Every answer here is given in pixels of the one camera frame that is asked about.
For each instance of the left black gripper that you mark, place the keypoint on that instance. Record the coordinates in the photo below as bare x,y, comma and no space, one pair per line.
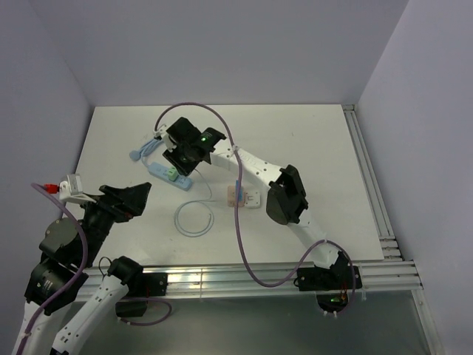
123,203

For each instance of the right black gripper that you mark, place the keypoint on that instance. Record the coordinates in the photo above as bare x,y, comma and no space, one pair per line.
185,170

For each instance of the green plug adapter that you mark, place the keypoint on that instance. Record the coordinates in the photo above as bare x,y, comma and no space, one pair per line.
172,174

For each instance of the light blue charger with cable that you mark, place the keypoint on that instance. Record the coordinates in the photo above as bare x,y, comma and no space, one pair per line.
195,218

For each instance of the white plug adapter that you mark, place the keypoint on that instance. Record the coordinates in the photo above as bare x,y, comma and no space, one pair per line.
252,199

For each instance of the pink cube socket adapter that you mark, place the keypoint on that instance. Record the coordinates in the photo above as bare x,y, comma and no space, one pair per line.
232,196

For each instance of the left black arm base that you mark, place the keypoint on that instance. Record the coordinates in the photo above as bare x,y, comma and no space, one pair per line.
147,285

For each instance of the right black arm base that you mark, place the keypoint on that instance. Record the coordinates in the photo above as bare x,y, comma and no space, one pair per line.
340,283

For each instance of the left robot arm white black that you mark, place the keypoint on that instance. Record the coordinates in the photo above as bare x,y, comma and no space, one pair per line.
70,245

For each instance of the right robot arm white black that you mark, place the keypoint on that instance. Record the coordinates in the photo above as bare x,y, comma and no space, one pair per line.
285,197

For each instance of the light blue power strip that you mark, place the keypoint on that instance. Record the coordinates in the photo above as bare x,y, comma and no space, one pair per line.
159,171

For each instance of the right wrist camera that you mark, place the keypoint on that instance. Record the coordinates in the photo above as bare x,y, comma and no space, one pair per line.
160,133

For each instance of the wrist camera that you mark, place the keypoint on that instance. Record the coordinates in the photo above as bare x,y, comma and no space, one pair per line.
160,133
69,190

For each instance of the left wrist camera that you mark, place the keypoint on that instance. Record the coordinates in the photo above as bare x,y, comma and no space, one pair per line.
69,190

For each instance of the aluminium front rail frame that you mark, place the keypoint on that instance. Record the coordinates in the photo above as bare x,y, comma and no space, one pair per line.
225,310

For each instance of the aluminium rail frame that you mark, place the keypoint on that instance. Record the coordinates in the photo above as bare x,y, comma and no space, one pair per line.
225,310
389,244

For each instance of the aluminium right rail frame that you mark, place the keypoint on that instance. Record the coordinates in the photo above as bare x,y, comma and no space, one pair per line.
389,244

